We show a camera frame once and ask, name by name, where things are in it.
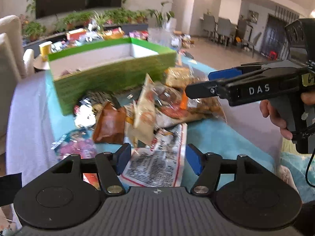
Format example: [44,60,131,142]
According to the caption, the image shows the blue pink orange snack packet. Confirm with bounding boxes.
[51,127,97,160]

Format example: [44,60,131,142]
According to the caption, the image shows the person's right hand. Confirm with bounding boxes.
[259,92,315,141]

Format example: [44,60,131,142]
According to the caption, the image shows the clear bag of pastries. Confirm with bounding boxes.
[153,66,226,128]

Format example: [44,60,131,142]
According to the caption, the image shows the brown snack pouch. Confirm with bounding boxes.
[92,102,126,144]

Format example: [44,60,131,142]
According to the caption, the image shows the grey dining chair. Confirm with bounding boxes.
[217,17,237,48]

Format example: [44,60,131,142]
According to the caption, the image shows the white red printed snack bag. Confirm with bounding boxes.
[120,123,187,188]

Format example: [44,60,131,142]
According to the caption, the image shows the black white striped snack packet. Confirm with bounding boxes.
[73,91,121,128]

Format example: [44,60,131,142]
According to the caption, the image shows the beige snack packet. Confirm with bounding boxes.
[131,74,156,147]

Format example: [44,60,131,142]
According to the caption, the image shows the clear glass pitcher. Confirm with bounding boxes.
[147,28,176,50]

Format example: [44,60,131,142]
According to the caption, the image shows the green cardboard box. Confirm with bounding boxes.
[48,37,177,116]

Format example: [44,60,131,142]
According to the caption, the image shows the white tablecloth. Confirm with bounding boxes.
[6,72,57,185]

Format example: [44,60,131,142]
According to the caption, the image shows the white round side table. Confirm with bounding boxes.
[33,55,50,72]

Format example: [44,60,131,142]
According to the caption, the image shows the yellow cylindrical can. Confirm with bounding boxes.
[39,41,52,62]

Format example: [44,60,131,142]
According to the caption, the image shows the orange tissue box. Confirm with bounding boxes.
[66,28,86,41]

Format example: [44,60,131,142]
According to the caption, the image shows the cream sofa armchair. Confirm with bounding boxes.
[0,15,35,154]

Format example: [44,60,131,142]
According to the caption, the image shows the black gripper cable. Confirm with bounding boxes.
[304,149,315,189]

